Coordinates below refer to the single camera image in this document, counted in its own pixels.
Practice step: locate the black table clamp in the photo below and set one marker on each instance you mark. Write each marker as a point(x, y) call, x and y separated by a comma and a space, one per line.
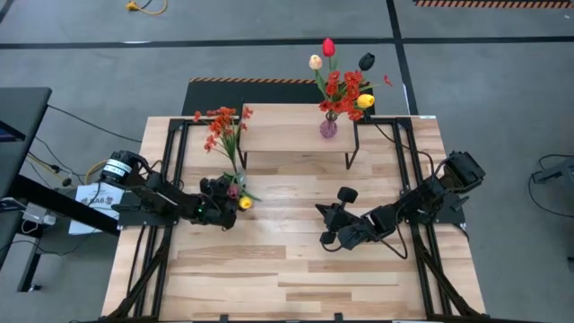
point(339, 317)
point(223, 318)

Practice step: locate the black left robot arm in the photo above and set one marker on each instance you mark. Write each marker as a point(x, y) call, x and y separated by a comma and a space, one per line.
point(157, 197)

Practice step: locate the artificial tulip green stem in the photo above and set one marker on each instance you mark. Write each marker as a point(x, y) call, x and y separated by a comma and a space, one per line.
point(366, 61)

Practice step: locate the dark red artificial tulip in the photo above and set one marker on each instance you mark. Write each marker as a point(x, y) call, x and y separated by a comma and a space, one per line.
point(232, 191)

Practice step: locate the white power adapter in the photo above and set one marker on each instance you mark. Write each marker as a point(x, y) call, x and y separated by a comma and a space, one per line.
point(38, 215)

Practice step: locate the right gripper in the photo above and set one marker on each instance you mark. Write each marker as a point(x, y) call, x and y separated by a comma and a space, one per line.
point(338, 220)

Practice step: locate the black mat striped edge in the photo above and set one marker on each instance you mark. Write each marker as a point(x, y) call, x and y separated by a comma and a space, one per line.
point(211, 96)
point(493, 3)

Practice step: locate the clear ribbed glass vase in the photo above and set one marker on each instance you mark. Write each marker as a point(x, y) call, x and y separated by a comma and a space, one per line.
point(241, 176)

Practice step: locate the wooden shelf black frame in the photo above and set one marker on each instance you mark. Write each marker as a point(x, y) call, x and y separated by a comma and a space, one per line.
point(278, 130)

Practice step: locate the yellow artificial tulip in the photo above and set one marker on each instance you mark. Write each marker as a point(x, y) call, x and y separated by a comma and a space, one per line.
point(245, 203)
point(365, 101)

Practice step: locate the white paper sign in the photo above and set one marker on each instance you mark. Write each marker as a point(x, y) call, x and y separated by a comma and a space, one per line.
point(92, 197)

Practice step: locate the cream artificial tulip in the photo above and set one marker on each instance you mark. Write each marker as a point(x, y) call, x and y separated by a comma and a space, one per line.
point(315, 62)

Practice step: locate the orange artificial flower bunch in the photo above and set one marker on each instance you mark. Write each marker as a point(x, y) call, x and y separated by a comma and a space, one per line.
point(343, 92)
point(222, 125)

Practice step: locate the pink ribbed glass vase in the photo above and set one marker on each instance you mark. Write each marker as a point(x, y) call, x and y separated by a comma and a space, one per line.
point(328, 128)

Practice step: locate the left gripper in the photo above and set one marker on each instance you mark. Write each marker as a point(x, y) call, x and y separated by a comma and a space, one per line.
point(215, 206)

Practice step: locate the black desk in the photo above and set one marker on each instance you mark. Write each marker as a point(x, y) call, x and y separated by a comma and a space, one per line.
point(22, 134)

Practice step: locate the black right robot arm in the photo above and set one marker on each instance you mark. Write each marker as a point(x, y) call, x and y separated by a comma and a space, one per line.
point(426, 197)

